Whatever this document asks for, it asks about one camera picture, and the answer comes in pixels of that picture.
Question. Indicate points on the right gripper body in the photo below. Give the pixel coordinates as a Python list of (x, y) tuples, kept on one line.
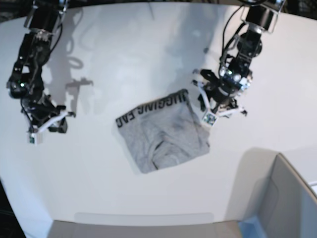
[(42, 116)]

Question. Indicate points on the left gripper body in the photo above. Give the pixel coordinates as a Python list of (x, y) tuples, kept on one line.
[(220, 94)]

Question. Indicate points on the grey t-shirt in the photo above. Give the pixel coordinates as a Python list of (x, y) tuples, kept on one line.
[(163, 133)]

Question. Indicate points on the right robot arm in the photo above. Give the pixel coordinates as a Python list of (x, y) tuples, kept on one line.
[(25, 82)]

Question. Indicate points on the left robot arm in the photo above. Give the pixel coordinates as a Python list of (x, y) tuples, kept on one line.
[(246, 44)]

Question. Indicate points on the grey cardboard box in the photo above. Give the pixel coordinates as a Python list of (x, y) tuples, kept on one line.
[(266, 185)]

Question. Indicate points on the blue item in box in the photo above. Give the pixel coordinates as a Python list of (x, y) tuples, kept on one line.
[(251, 228)]

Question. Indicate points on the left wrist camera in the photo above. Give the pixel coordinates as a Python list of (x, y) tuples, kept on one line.
[(209, 119)]

